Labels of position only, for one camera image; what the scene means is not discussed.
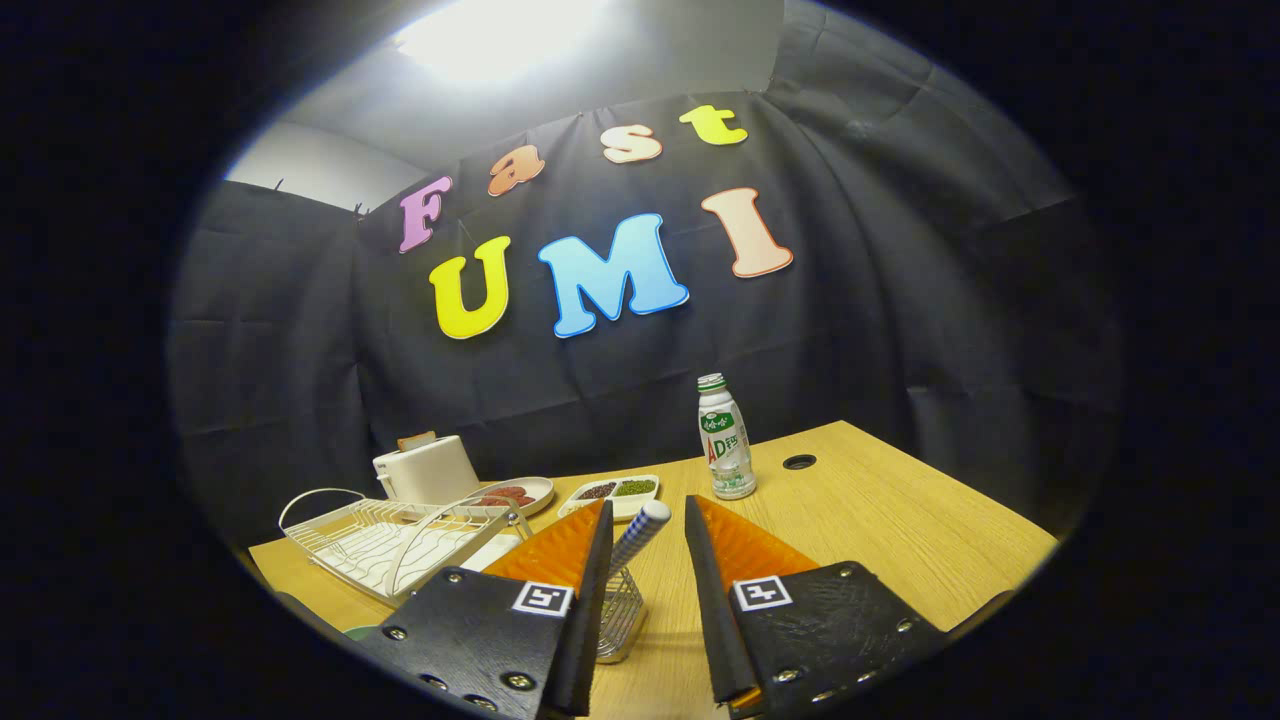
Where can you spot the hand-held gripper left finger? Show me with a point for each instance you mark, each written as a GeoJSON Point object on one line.
{"type": "Point", "coordinates": [590, 620]}

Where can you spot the light green plate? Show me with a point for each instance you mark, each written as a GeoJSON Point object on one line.
{"type": "Point", "coordinates": [360, 632]}

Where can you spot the white toaster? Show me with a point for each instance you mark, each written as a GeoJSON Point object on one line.
{"type": "Point", "coordinates": [425, 475]}

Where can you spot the pile of green beans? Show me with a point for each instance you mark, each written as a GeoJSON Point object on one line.
{"type": "Point", "coordinates": [635, 488]}

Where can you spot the black backdrop cloth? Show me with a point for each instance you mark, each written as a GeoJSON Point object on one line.
{"type": "Point", "coordinates": [900, 300]}

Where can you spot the white green-capped drink bottle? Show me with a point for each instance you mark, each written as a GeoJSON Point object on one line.
{"type": "Point", "coordinates": [727, 450]}

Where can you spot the white divided dish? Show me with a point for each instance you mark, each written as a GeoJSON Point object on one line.
{"type": "Point", "coordinates": [635, 505]}

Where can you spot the reddish brown sausage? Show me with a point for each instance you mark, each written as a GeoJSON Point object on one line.
{"type": "Point", "coordinates": [505, 491]}
{"type": "Point", "coordinates": [510, 501]}

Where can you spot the pile of dark beans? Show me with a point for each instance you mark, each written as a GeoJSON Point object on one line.
{"type": "Point", "coordinates": [597, 491]}

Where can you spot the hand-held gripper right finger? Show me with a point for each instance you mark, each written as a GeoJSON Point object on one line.
{"type": "Point", "coordinates": [712, 620]}

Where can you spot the beige round plate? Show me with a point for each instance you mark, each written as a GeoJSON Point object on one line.
{"type": "Point", "coordinates": [540, 488]}

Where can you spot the toasted bread slice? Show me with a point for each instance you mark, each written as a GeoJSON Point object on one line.
{"type": "Point", "coordinates": [417, 441]}

